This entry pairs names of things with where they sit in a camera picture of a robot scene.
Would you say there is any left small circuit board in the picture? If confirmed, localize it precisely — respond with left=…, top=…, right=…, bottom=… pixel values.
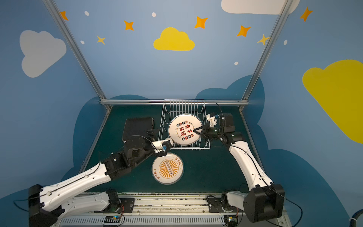
left=103, top=215, right=122, bottom=227

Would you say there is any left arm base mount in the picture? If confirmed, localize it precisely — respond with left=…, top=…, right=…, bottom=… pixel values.
left=94, top=198, right=135, bottom=214

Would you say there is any small circuit board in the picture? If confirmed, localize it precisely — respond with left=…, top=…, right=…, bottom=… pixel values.
left=103, top=215, right=122, bottom=227
left=223, top=216, right=238, bottom=227

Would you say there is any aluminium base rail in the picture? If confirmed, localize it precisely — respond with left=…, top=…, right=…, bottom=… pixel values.
left=53, top=193, right=291, bottom=227

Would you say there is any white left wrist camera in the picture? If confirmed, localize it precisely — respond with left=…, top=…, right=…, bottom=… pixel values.
left=152, top=138, right=174, bottom=153

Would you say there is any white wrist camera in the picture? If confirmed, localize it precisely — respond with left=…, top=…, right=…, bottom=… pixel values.
left=152, top=138, right=174, bottom=153
left=206, top=113, right=219, bottom=128

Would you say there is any aluminium frame back bar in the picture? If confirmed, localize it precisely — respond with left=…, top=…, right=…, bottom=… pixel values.
left=100, top=99, right=249, bottom=106

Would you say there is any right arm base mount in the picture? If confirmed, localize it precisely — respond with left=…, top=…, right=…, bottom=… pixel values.
left=206, top=190, right=247, bottom=213

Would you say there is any white round plate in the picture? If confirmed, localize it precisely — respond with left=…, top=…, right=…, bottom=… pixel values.
left=152, top=153, right=184, bottom=185
left=168, top=113, right=202, bottom=146

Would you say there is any right small circuit board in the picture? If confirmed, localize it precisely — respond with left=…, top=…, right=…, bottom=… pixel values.
left=223, top=216, right=238, bottom=227

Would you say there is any white wire dish rack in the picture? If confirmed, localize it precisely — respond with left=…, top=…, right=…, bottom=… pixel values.
left=158, top=105, right=210, bottom=150

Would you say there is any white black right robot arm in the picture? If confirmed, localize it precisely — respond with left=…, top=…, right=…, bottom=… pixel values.
left=194, top=113, right=285, bottom=223

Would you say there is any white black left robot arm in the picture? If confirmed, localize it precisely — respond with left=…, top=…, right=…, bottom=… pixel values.
left=28, top=135, right=174, bottom=227

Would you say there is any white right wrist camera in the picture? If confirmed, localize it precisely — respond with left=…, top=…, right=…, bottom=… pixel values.
left=206, top=113, right=219, bottom=128

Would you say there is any aluminium frame right post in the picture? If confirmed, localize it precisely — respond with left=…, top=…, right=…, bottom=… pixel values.
left=239, top=0, right=294, bottom=114

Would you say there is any aluminium frame post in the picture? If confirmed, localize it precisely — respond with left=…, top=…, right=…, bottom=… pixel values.
left=43, top=0, right=106, bottom=101
left=239, top=0, right=294, bottom=114

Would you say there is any aluminium frame left post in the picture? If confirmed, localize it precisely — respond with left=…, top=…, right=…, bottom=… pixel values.
left=43, top=0, right=106, bottom=101

